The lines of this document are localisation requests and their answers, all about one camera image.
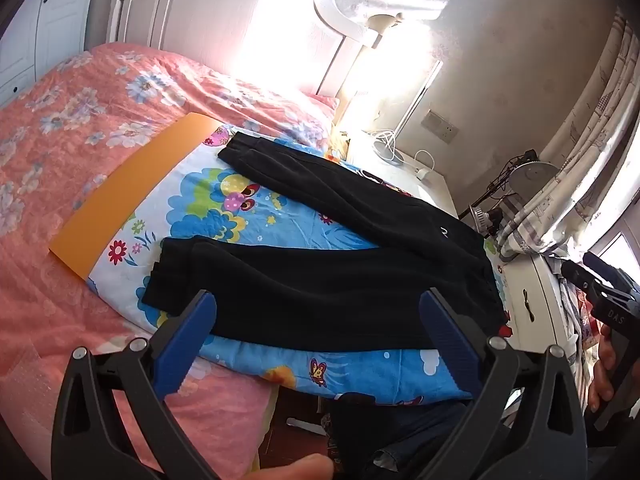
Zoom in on pink floral bedspread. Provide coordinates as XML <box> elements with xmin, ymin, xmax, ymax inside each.
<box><xmin>0</xmin><ymin>42</ymin><xmax>341</xmax><ymax>471</ymax></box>

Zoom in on white drawer cabinet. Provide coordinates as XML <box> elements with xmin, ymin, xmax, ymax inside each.
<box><xmin>500</xmin><ymin>252</ymin><xmax>576</xmax><ymax>361</ymax></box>

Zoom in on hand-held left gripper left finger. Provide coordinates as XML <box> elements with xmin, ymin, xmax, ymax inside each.
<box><xmin>50</xmin><ymin>289</ymin><xmax>236</xmax><ymax>480</ymax></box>

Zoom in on white bed headboard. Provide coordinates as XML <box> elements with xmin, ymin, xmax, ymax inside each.
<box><xmin>107</xmin><ymin>0</ymin><xmax>381</xmax><ymax>106</ymax></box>

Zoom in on beige lamp head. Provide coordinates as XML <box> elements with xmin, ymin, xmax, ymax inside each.
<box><xmin>367</xmin><ymin>12</ymin><xmax>406</xmax><ymax>51</ymax></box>

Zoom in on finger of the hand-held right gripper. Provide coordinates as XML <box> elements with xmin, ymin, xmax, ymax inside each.
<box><xmin>560</xmin><ymin>251</ymin><xmax>640</xmax><ymax>342</ymax></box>

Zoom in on black pants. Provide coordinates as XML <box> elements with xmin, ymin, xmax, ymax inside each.
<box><xmin>141</xmin><ymin>131</ymin><xmax>506</xmax><ymax>353</ymax></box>

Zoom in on white charger with cable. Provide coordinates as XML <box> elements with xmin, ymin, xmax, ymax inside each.
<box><xmin>412</xmin><ymin>150</ymin><xmax>437</xmax><ymax>181</ymax></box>

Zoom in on grey desk lamp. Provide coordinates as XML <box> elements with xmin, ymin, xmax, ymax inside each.
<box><xmin>507</xmin><ymin>160</ymin><xmax>558</xmax><ymax>196</ymax></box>

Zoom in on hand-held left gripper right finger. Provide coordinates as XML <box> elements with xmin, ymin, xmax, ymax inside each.
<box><xmin>419</xmin><ymin>287</ymin><xmax>587</xmax><ymax>480</ymax></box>

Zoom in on person's right hand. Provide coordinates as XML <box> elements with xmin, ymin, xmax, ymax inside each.
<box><xmin>586</xmin><ymin>324</ymin><xmax>621</xmax><ymax>413</ymax></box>

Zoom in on cartoon printed blanket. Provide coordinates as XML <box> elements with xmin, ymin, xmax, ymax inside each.
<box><xmin>49</xmin><ymin>112</ymin><xmax>516</xmax><ymax>406</ymax></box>

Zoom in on person's left hand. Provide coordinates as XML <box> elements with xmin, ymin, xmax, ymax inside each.
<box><xmin>247</xmin><ymin>452</ymin><xmax>335</xmax><ymax>480</ymax></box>

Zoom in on white wardrobe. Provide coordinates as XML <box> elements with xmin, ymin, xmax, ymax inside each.
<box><xmin>0</xmin><ymin>0</ymin><xmax>101</xmax><ymax>106</ymax></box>

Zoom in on grey wall socket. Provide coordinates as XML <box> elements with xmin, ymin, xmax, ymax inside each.
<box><xmin>421</xmin><ymin>110</ymin><xmax>460</xmax><ymax>142</ymax></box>

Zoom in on patterned grey curtain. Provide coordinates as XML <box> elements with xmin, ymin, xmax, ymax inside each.
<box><xmin>497</xmin><ymin>10</ymin><xmax>640</xmax><ymax>261</ymax></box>

